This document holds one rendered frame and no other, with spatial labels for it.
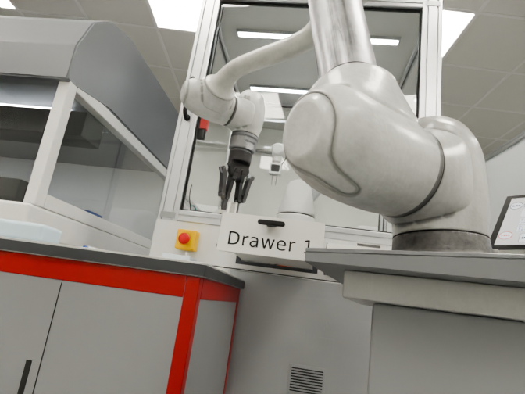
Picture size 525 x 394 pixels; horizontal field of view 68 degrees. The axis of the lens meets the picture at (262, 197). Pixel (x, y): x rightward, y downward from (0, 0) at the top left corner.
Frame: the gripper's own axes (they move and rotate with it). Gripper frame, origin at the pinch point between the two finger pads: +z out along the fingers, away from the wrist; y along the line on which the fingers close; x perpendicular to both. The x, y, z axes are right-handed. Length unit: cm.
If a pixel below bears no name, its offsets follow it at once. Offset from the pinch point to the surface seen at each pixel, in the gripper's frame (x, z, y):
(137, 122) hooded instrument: 84, -45, -11
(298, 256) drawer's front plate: -27.4, 11.1, 7.4
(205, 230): 22.1, 5.2, 5.3
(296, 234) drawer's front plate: -26.2, 5.1, 6.6
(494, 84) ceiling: 40, -184, 265
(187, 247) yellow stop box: 21.2, 12.7, -0.8
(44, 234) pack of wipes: -2, 18, -49
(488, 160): 30, -104, 243
